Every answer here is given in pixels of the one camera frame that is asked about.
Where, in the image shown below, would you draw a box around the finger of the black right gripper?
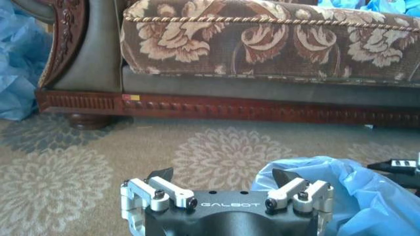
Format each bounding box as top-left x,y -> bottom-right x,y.
366,152 -> 420,178

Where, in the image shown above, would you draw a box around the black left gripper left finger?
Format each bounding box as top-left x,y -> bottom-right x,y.
120,167 -> 198,222

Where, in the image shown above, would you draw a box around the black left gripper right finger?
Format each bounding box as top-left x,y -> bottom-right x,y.
265,168 -> 334,222

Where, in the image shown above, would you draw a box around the blue plastic garbage bag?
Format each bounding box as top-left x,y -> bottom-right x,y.
252,155 -> 420,236

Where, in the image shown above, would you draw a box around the crumpled blue plastic bag pile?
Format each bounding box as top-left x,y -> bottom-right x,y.
0,0 -> 53,121

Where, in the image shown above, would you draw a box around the grey floral patterned rug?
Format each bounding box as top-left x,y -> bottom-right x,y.
0,113 -> 420,236

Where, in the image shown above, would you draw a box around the carved wooden leather sofa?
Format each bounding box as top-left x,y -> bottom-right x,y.
12,0 -> 420,130

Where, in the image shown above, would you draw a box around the brown floral sofa seat cushion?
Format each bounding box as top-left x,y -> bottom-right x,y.
120,0 -> 420,82

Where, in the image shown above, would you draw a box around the blue plastic bags on sofa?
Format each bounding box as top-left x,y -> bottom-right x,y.
316,0 -> 420,17

